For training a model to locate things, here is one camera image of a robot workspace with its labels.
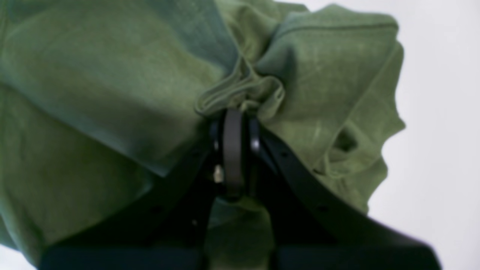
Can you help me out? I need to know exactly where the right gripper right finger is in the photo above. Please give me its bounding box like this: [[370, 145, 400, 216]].
[[245, 115, 440, 270]]

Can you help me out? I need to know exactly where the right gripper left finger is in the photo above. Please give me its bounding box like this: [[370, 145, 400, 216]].
[[40, 109, 245, 270]]

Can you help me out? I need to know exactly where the olive green T-shirt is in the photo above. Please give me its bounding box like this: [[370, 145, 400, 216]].
[[1, 0, 405, 267]]

